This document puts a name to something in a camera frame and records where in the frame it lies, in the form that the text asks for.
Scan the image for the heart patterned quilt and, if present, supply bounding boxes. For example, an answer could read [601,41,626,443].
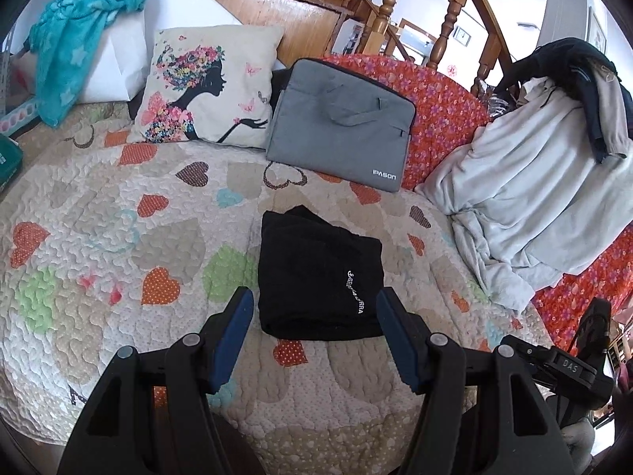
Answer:
[0,99,555,475]

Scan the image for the grey laptop bag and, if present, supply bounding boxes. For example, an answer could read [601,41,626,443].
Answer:
[265,58,417,193]

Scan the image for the dark jacket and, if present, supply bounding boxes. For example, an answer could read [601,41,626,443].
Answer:
[495,37,633,165]

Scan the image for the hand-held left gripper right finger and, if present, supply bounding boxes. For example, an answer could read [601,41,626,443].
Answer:
[377,287,565,475]

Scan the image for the wooden stair side panel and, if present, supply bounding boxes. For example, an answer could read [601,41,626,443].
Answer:
[163,0,377,56]

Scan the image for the pastel palette tray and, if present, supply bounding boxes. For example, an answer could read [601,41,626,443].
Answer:
[0,99,40,137]

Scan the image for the white pillow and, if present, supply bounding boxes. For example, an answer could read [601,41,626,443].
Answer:
[74,0,244,106]

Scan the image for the wooden stair railing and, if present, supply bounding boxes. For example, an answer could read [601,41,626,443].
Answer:
[267,0,521,96]

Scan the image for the green carton box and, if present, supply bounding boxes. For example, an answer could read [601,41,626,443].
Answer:
[0,133,25,192]

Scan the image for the wall picture frame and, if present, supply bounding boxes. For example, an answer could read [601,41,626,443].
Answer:
[588,7,608,56]

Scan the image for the beige garment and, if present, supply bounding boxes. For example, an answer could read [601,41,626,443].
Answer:
[596,57,633,160]

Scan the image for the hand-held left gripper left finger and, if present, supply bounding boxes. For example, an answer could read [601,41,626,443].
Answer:
[57,287,255,475]

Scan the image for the pale grey cloth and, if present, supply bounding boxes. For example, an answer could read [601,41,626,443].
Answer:
[414,76,633,304]

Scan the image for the teal star blanket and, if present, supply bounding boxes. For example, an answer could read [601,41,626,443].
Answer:
[22,0,150,127]

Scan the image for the printed butterfly cushion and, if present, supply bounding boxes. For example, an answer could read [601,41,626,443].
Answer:
[127,25,286,150]

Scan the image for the black pants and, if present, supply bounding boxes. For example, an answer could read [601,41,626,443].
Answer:
[258,205,391,342]

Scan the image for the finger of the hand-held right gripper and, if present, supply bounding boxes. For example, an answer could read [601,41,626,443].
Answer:
[576,298,613,358]

